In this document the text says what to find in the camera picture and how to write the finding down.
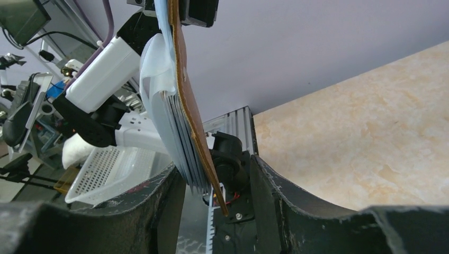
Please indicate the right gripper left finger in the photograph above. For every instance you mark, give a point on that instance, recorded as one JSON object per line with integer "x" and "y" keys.
{"x": 144, "y": 219}

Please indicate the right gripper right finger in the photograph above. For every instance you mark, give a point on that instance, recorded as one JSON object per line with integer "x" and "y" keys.
{"x": 291, "y": 220}

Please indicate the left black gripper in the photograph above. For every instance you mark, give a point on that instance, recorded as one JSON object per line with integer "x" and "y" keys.
{"x": 191, "y": 12}

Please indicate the brown leather card holder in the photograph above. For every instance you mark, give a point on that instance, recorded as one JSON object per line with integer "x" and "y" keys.
{"x": 170, "y": 102}

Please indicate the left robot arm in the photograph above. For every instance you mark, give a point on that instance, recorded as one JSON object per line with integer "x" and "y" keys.
{"x": 135, "y": 91}

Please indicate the white perforated plastic basket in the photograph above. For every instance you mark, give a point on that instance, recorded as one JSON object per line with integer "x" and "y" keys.
{"x": 109, "y": 172}

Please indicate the white slotted cable duct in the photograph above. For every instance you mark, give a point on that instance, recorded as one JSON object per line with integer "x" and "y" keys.
{"x": 210, "y": 232}

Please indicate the aluminium front frame rail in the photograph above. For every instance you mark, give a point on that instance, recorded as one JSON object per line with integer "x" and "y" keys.
{"x": 239, "y": 123}

